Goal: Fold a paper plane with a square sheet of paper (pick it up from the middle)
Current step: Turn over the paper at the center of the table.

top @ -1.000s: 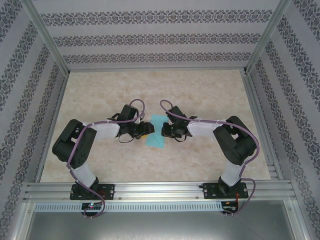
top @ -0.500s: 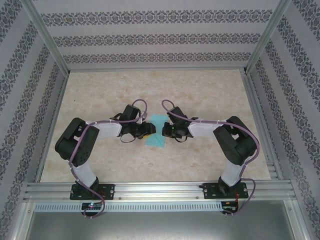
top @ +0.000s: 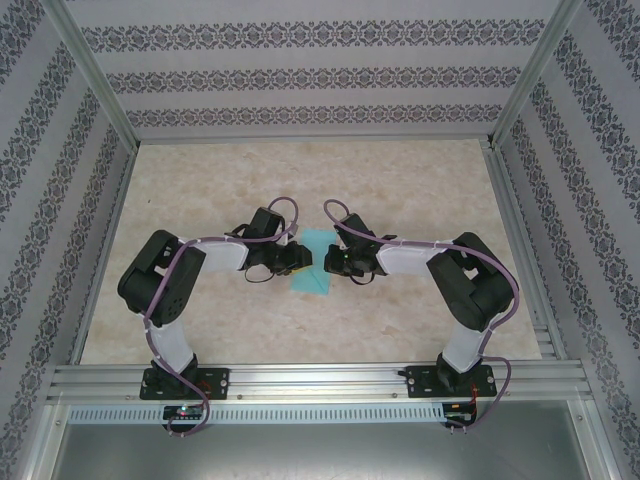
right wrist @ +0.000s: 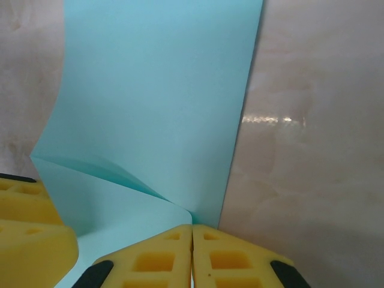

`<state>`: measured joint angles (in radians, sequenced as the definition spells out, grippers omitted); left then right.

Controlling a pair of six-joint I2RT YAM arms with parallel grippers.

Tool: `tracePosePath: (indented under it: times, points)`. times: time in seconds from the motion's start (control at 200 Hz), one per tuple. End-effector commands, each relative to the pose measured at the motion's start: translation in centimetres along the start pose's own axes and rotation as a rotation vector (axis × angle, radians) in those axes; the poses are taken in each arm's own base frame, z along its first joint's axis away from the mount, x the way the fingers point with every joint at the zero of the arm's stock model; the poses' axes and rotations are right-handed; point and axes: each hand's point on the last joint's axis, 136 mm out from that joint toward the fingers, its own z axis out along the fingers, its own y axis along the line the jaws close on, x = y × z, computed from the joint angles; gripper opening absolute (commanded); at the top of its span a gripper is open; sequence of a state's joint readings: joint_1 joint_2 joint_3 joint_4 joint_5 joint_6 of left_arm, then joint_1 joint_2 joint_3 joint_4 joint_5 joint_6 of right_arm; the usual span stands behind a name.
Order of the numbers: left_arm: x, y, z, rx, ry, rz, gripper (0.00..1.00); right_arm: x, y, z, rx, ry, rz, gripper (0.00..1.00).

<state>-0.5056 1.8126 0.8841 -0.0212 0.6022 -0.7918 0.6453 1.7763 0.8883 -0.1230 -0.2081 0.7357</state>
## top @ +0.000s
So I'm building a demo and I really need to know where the teal cloth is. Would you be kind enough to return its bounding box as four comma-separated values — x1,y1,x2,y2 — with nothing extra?
288,227,338,297

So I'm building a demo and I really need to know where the aluminium frame crossbar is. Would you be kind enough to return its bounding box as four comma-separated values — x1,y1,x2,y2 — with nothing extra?
134,132,496,146

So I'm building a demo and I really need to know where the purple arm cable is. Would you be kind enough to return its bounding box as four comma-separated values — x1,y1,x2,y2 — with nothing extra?
323,199,521,437
142,196,301,439

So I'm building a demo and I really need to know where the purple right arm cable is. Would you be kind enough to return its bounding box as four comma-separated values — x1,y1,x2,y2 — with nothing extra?
323,199,521,437

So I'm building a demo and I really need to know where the slotted white cable duct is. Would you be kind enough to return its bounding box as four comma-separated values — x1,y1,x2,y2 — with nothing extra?
67,403,446,424

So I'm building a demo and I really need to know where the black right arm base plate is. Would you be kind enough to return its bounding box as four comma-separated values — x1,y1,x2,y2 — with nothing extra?
405,364,497,400

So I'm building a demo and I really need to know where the aluminium side rail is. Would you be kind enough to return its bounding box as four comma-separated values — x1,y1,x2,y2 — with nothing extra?
69,142,141,365
484,142,570,362

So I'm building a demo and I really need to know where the aluminium mounting rail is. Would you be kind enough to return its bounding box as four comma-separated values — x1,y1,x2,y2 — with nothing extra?
47,362,591,404

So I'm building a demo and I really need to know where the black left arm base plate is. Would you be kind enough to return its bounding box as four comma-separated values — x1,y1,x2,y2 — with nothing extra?
139,368,231,401

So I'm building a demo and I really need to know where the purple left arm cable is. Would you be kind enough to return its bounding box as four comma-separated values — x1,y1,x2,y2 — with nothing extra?
142,196,301,439

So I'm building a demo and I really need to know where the aluminium frame post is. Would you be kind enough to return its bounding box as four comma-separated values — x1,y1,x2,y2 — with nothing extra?
45,0,141,149
489,0,586,149

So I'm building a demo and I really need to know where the left circuit board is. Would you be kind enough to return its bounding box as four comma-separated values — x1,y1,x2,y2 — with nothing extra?
163,405,204,421

